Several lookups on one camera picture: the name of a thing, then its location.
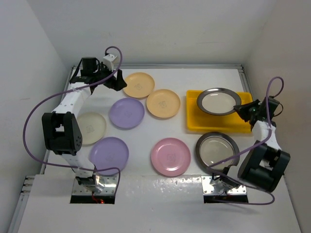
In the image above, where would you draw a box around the purple plate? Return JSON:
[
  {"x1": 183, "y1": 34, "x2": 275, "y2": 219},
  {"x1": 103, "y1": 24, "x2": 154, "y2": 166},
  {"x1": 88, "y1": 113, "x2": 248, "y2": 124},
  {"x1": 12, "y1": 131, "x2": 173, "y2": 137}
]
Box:
[
  {"x1": 109, "y1": 98, "x2": 145, "y2": 129},
  {"x1": 89, "y1": 137, "x2": 129, "y2": 171}
]

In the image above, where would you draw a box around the near orange plate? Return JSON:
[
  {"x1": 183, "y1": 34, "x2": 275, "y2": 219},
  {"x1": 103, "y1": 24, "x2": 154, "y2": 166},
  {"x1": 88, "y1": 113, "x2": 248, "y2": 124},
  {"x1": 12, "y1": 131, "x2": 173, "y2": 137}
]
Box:
[{"x1": 146, "y1": 89, "x2": 181, "y2": 119}]

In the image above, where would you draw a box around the metal base plate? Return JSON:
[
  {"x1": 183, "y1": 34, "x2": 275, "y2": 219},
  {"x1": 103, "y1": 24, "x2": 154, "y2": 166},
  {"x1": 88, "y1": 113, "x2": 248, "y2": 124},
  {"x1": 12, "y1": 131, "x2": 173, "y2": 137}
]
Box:
[
  {"x1": 201, "y1": 176, "x2": 247, "y2": 197},
  {"x1": 72, "y1": 175, "x2": 119, "y2": 196}
]

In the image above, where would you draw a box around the near purple plate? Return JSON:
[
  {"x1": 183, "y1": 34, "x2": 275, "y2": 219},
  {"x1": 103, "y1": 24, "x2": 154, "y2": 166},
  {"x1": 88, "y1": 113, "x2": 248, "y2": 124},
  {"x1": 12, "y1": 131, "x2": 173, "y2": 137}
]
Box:
[{"x1": 89, "y1": 137, "x2": 129, "y2": 171}]

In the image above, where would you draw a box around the aluminium frame rail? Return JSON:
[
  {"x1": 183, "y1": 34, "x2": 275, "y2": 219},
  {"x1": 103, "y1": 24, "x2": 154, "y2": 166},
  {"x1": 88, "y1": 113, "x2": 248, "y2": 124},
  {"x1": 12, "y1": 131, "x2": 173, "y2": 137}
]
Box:
[{"x1": 7, "y1": 63, "x2": 279, "y2": 233}]

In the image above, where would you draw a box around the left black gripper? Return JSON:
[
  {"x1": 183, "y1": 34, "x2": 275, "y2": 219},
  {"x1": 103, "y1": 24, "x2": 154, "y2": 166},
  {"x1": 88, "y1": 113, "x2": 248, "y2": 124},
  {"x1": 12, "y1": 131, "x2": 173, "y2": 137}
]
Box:
[{"x1": 92, "y1": 62, "x2": 126, "y2": 91}]

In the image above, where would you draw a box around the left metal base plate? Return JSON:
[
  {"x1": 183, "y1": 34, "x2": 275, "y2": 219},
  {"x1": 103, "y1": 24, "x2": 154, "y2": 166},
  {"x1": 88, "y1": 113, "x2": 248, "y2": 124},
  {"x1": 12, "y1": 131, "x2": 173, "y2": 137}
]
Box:
[{"x1": 72, "y1": 175, "x2": 119, "y2": 196}]

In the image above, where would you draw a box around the far purple plate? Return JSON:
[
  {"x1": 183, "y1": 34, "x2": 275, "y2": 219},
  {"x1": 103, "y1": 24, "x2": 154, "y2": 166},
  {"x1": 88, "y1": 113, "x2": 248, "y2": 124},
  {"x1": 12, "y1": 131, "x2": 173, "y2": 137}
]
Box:
[{"x1": 109, "y1": 98, "x2": 145, "y2": 129}]

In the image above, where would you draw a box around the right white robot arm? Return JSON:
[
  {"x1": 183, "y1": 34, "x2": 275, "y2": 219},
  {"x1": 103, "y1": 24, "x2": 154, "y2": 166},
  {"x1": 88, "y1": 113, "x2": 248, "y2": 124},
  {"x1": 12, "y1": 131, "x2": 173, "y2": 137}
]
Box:
[{"x1": 233, "y1": 96, "x2": 291, "y2": 193}]

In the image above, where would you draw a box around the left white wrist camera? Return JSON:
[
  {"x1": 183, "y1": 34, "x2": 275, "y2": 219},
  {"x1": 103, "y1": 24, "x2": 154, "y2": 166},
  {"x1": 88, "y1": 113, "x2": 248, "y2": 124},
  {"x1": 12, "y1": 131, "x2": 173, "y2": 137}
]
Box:
[{"x1": 103, "y1": 54, "x2": 118, "y2": 71}]

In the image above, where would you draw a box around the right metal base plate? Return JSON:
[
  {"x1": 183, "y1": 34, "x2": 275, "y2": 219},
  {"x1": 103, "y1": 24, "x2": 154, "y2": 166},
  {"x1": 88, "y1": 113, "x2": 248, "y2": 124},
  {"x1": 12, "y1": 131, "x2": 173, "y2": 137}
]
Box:
[{"x1": 201, "y1": 176, "x2": 247, "y2": 197}]

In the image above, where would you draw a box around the pink plate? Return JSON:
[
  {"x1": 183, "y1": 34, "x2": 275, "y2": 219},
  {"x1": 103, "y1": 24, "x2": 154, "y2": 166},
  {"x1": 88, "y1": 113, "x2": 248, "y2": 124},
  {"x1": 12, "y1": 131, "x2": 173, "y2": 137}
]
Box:
[{"x1": 151, "y1": 138, "x2": 191, "y2": 177}]

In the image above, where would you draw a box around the yellow plastic bin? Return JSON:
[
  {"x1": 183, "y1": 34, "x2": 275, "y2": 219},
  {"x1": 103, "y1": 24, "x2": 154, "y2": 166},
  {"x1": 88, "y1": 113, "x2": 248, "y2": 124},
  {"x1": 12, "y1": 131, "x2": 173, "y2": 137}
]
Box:
[{"x1": 186, "y1": 90, "x2": 251, "y2": 133}]

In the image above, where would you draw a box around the cream white plate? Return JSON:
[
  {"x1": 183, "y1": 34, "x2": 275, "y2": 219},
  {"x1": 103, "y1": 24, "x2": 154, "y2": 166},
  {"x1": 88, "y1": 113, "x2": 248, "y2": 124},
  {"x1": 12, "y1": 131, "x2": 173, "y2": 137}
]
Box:
[{"x1": 77, "y1": 112, "x2": 106, "y2": 146}]

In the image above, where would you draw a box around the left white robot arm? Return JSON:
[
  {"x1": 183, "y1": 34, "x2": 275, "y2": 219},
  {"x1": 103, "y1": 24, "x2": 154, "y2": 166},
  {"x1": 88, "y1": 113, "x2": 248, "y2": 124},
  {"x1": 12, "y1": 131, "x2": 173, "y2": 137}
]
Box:
[{"x1": 42, "y1": 53, "x2": 127, "y2": 193}]

